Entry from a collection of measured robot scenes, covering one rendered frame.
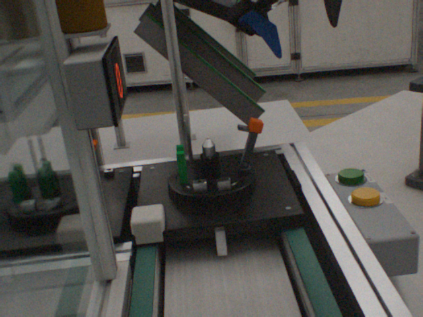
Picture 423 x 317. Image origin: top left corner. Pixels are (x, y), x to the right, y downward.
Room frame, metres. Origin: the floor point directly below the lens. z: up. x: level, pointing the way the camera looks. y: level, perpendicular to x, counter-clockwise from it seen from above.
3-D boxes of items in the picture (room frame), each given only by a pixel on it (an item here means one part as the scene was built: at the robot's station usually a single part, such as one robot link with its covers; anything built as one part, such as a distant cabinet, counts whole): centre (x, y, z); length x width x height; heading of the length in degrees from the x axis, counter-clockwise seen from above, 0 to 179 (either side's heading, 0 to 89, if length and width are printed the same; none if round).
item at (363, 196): (0.68, -0.22, 0.96); 0.04 x 0.04 x 0.02
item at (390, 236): (0.68, -0.22, 0.93); 0.21 x 0.07 x 0.06; 1
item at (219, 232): (0.64, -0.01, 0.95); 0.01 x 0.01 x 0.04; 1
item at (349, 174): (0.75, -0.22, 0.96); 0.04 x 0.04 x 0.02
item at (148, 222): (0.67, 0.09, 0.97); 0.05 x 0.05 x 0.04; 1
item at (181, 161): (0.75, 0.04, 1.01); 0.01 x 0.01 x 0.05; 1
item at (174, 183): (0.76, -0.01, 0.98); 0.14 x 0.14 x 0.02
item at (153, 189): (0.76, -0.01, 0.96); 0.24 x 0.24 x 0.02; 1
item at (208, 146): (0.76, -0.01, 1.04); 0.02 x 0.02 x 0.03
